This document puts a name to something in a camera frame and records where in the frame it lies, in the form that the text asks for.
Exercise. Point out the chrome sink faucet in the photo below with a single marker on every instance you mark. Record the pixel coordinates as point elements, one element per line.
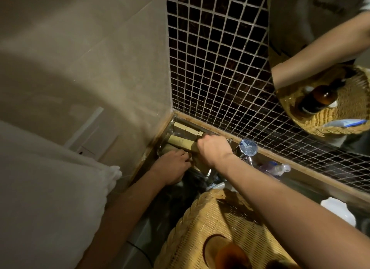
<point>248,147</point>

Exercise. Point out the wall mirror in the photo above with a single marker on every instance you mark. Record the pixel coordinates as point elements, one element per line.
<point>318,46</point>

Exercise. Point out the white sink basin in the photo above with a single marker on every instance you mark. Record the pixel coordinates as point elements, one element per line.
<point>218,186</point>

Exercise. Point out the person's right hand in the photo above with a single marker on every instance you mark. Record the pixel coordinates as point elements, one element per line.
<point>215,150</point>

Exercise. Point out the person's left hand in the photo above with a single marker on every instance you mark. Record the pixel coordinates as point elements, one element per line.
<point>172,167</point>

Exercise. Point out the person's right forearm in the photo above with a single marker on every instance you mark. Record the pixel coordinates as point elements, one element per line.
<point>274,199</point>

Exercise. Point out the white scalloped soap dish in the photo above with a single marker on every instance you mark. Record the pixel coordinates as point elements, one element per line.
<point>338,210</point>

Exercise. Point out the woven wicker basket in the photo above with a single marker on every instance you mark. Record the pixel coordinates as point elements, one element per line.
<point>188,234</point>

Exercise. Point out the white hanging towel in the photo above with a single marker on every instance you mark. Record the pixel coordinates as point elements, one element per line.
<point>43,205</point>

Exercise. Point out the person's left forearm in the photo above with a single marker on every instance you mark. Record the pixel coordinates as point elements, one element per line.
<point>121,219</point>

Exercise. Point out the white wall socket plate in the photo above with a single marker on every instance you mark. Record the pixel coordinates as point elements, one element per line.
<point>86,138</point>

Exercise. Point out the clear hand soap pump bottle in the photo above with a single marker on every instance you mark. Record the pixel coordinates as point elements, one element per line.
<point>273,168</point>

